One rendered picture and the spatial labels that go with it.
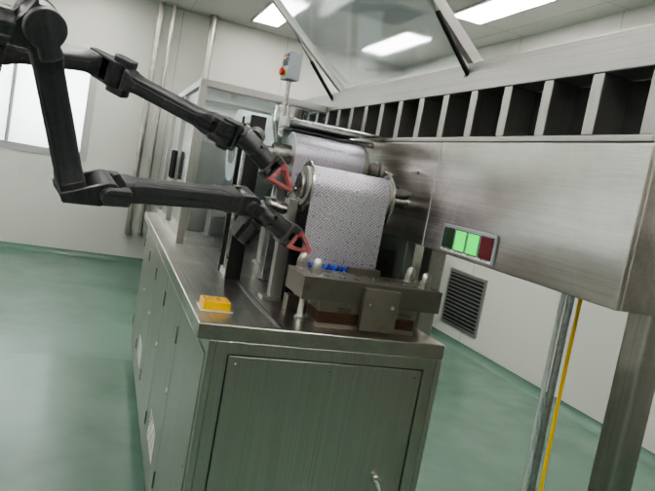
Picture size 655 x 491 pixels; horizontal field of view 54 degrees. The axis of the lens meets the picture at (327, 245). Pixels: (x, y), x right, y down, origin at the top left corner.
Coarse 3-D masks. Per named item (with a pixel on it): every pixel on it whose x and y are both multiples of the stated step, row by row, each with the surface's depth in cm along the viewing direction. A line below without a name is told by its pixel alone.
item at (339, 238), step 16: (320, 208) 180; (320, 224) 181; (336, 224) 182; (352, 224) 184; (368, 224) 185; (320, 240) 181; (336, 240) 183; (352, 240) 184; (368, 240) 186; (320, 256) 182; (336, 256) 184; (352, 256) 185; (368, 256) 187
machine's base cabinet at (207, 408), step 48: (144, 288) 342; (144, 336) 304; (192, 336) 172; (144, 384) 273; (192, 384) 161; (240, 384) 154; (288, 384) 158; (336, 384) 162; (384, 384) 166; (432, 384) 171; (144, 432) 248; (192, 432) 153; (240, 432) 155; (288, 432) 160; (336, 432) 164; (384, 432) 168; (144, 480) 228; (192, 480) 153; (240, 480) 157; (288, 480) 162; (336, 480) 166; (384, 480) 171
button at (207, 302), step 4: (200, 296) 166; (204, 296) 165; (208, 296) 165; (212, 296) 167; (216, 296) 167; (200, 300) 165; (204, 300) 161; (208, 300) 161; (212, 300) 162; (216, 300) 163; (220, 300) 164; (224, 300) 164; (200, 304) 165; (204, 304) 160; (208, 304) 160; (212, 304) 161; (216, 304) 161; (220, 304) 161; (224, 304) 162; (228, 304) 162; (204, 308) 160; (208, 308) 161; (212, 308) 161; (216, 308) 161; (220, 308) 162; (224, 308) 162; (228, 308) 162
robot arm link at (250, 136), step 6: (246, 132) 180; (252, 132) 179; (240, 138) 178; (246, 138) 177; (252, 138) 178; (258, 138) 179; (240, 144) 179; (246, 144) 178; (252, 144) 178; (258, 144) 178; (246, 150) 179; (252, 150) 178
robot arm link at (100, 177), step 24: (48, 0) 122; (24, 24) 114; (48, 24) 116; (48, 48) 118; (48, 72) 123; (48, 96) 126; (48, 120) 128; (72, 120) 131; (48, 144) 134; (72, 144) 134; (72, 168) 136; (72, 192) 138; (96, 192) 141
